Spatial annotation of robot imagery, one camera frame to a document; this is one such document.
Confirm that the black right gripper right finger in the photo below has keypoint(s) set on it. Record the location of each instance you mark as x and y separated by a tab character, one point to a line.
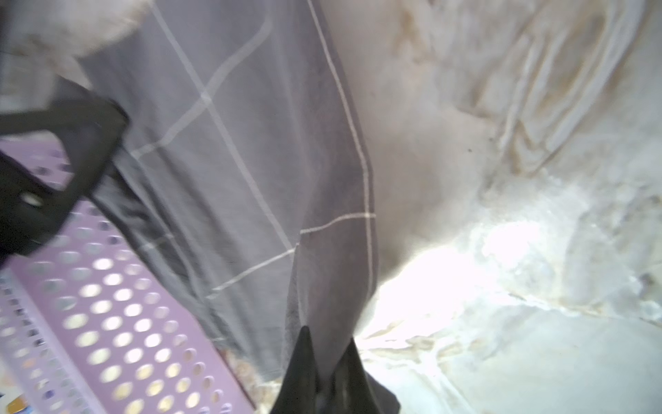
351	392

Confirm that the grey checked pillowcase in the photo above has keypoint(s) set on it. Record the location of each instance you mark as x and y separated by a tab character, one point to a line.
243	180

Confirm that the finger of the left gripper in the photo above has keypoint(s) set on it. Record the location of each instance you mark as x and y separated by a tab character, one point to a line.
36	203

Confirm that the purple plastic basket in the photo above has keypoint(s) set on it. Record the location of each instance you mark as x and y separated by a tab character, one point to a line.
87	328

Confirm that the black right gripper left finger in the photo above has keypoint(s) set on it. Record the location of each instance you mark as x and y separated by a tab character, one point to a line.
298	392

